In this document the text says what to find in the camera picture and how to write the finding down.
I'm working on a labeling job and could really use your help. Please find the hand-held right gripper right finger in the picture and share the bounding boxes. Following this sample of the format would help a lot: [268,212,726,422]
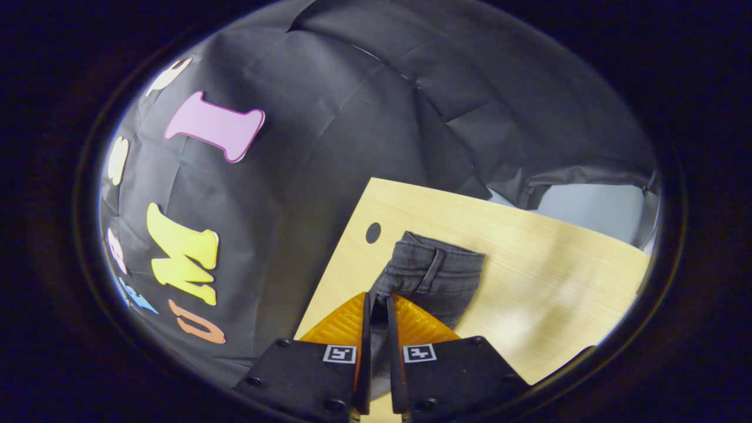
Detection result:
[386,293,531,423]

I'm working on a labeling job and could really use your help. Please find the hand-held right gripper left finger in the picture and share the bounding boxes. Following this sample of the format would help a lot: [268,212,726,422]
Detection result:
[233,291,372,423]

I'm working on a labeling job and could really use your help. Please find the black jeans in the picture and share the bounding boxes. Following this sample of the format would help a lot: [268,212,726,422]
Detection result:
[367,231,487,400]

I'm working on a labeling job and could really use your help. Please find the black backdrop cloth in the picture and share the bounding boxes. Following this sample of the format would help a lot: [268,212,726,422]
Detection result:
[97,0,659,388]

